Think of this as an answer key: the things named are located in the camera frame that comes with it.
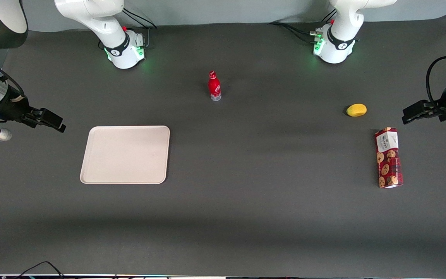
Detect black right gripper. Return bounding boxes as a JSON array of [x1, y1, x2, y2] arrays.
[[1, 87, 67, 133]]

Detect red coke bottle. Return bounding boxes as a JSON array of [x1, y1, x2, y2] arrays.
[[208, 71, 222, 102]]

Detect beige plastic tray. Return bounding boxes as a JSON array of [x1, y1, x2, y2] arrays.
[[80, 125, 170, 184]]

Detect red cookie box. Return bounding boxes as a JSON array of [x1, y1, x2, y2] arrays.
[[374, 127, 404, 189]]

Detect yellow lemon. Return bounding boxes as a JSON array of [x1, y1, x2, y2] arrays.
[[346, 103, 367, 117]]

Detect dark grey table mat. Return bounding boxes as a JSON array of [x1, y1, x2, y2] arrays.
[[0, 15, 446, 278]]

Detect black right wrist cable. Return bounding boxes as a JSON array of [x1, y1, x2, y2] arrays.
[[0, 51, 26, 98]]

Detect black cable at table edge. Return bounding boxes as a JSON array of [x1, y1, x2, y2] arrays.
[[15, 261, 65, 279]]

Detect black left arm base cables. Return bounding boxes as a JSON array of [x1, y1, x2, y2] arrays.
[[268, 9, 338, 44]]

